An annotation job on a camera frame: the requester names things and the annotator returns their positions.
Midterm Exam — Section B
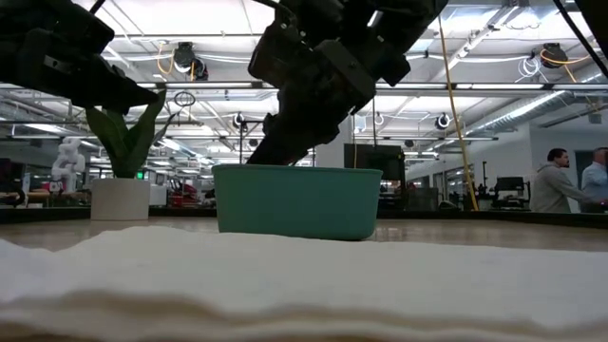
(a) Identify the left arm's black wrist camera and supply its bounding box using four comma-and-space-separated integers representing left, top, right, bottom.
28, 0, 116, 56

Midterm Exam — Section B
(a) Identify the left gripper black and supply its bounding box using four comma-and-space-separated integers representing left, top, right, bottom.
0, 18, 161, 117

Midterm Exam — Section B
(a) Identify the black monitor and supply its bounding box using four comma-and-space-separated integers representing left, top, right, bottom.
344, 143, 408, 182

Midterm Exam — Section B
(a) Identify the person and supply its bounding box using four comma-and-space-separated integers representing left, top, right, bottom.
579, 146, 608, 214
529, 147, 590, 214

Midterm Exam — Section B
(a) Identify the yellow cable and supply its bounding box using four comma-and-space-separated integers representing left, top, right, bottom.
435, 13, 480, 213

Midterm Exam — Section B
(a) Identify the teal plastic tupperware container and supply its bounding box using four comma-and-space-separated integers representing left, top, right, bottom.
211, 162, 384, 242

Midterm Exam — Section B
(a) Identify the black aluminium table frame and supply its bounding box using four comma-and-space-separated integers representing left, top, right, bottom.
0, 206, 608, 230

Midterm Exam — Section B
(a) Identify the black metal gantry frame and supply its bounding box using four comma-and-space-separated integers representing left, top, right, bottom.
238, 118, 267, 165

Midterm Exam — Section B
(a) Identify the white folded cloth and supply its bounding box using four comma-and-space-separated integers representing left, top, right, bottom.
0, 225, 608, 342

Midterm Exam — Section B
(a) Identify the white plant pot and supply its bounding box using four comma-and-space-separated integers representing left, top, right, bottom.
89, 178, 152, 222

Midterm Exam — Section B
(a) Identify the green leafy plant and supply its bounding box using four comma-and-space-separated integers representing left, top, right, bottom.
85, 88, 178, 181

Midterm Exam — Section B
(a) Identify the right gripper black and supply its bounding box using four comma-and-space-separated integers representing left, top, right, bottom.
246, 39, 377, 166

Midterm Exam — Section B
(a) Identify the black workstation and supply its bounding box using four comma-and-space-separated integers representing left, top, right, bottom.
491, 176, 533, 211

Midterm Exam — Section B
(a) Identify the hanging black cable loop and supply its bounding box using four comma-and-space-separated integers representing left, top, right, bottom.
173, 90, 197, 108

